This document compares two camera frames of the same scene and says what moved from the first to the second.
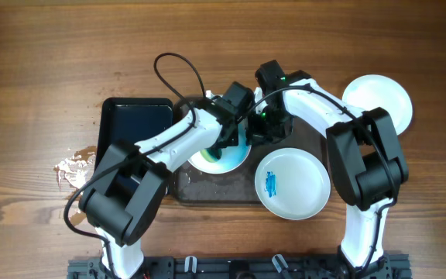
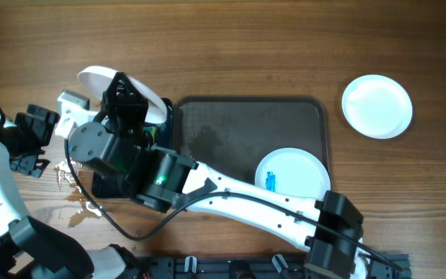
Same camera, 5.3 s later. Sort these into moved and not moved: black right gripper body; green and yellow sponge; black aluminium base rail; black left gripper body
Moved: black right gripper body; green and yellow sponge; black left gripper body
Not moved: black aluminium base rail
